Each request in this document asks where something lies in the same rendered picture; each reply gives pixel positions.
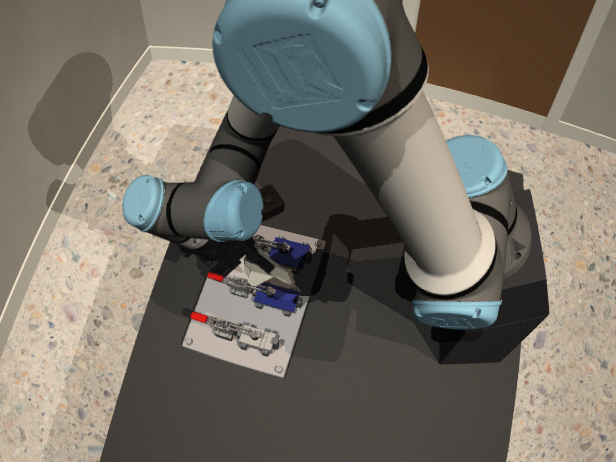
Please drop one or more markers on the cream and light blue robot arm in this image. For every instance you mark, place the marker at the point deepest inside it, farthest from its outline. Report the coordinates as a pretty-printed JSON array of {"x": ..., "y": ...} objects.
[{"x": 318, "y": 66}]

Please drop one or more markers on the toggle clamp with red handle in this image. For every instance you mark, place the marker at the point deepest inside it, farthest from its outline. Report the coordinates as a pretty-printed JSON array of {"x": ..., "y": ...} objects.
[
  {"x": 262, "y": 243},
  {"x": 242, "y": 291}
]

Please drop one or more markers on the red-handled toggle clamp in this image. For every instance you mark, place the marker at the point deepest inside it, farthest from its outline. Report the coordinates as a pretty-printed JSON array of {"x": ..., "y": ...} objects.
[{"x": 221, "y": 332}]

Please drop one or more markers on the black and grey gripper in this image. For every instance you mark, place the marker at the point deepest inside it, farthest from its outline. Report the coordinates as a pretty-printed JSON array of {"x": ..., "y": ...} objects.
[{"x": 223, "y": 257}]

